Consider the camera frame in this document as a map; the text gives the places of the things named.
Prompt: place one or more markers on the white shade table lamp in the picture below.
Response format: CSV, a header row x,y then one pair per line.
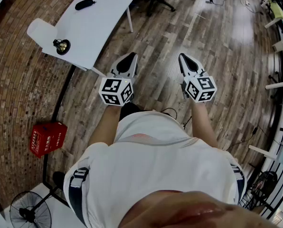
x,y
43,33

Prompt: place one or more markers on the white desk leg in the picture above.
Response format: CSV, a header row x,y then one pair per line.
x,y
278,85
261,152

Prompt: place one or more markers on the person's white shirt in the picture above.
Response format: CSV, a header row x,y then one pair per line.
x,y
155,165

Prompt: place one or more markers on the person's right forearm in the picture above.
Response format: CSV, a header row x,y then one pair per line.
x,y
204,125

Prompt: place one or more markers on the red cardboard box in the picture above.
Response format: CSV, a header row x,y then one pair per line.
x,y
47,139

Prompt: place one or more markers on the yellow-green table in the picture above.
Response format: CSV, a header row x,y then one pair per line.
x,y
276,8

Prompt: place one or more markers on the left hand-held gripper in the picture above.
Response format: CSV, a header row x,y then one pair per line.
x,y
113,89

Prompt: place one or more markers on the person's face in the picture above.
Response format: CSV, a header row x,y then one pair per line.
x,y
191,212

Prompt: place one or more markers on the person's left forearm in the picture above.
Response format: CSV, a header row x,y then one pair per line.
x,y
106,125

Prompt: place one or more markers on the black floor fan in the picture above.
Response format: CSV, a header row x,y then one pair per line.
x,y
30,210

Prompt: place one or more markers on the person's black shorts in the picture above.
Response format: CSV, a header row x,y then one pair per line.
x,y
128,110

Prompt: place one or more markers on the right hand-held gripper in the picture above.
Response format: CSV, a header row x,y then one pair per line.
x,y
200,89

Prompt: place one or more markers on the black oblong object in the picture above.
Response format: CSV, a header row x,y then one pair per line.
x,y
84,4

